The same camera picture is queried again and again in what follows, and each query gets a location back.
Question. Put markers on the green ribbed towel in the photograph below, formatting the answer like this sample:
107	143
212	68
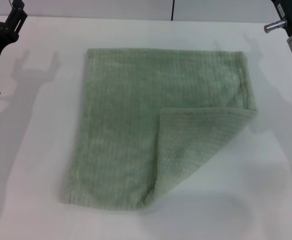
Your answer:
125	120

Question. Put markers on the black vertical wall strip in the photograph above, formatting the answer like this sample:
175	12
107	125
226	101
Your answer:
172	10

